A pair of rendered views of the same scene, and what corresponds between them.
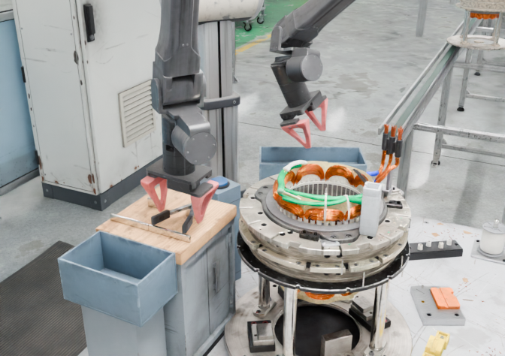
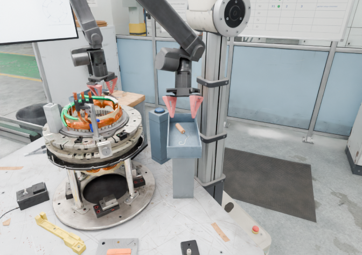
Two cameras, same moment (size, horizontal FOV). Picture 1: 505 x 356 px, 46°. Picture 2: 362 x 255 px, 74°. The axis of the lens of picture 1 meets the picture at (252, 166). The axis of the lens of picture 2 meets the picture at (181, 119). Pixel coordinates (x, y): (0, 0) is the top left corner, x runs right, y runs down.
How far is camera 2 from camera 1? 1.55 m
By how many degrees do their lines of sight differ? 78
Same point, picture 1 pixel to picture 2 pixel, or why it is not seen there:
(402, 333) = (89, 223)
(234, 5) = (202, 21)
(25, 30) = not seen: outside the picture
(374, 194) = (45, 107)
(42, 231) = (314, 158)
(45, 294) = (268, 170)
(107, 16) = not seen: outside the picture
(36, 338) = (239, 175)
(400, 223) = (57, 140)
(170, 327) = not seen: hidden behind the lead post
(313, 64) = (160, 59)
